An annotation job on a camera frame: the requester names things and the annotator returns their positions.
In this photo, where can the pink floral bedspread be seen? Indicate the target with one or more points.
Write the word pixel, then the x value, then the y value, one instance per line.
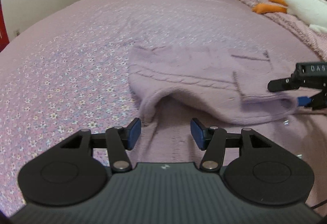
pixel 70 71

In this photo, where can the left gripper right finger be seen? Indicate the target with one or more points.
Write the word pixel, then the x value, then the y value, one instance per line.
pixel 214 141

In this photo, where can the lilac knitted sweater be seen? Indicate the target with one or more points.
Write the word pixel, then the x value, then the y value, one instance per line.
pixel 227 83

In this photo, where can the pink checked quilt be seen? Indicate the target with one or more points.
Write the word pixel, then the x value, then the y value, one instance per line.
pixel 315 41

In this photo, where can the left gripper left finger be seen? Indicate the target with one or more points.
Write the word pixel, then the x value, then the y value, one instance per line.
pixel 117 140

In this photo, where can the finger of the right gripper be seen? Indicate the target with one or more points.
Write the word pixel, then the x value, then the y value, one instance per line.
pixel 316 102
pixel 284 84

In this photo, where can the white plush goose toy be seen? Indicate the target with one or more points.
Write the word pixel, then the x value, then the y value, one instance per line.
pixel 311 12

